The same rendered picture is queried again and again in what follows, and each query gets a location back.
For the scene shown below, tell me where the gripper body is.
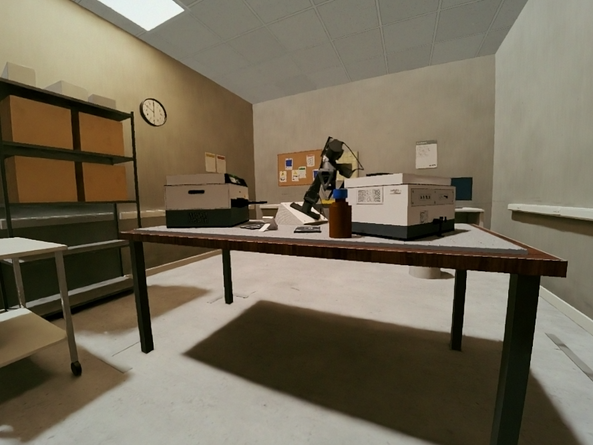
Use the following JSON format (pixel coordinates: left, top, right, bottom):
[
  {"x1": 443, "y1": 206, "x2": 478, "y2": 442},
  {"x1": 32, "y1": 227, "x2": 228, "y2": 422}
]
[{"x1": 318, "y1": 162, "x2": 336, "y2": 187}]

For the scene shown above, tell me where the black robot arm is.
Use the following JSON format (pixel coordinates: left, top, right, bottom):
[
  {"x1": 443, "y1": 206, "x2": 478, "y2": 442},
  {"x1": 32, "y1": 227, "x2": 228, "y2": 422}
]
[{"x1": 290, "y1": 136, "x2": 353, "y2": 220}]

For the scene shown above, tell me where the brown bottle with blue cap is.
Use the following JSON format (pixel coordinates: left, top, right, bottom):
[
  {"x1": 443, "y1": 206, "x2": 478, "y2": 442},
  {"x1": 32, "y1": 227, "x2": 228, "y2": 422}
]
[{"x1": 329, "y1": 189, "x2": 352, "y2": 239}]

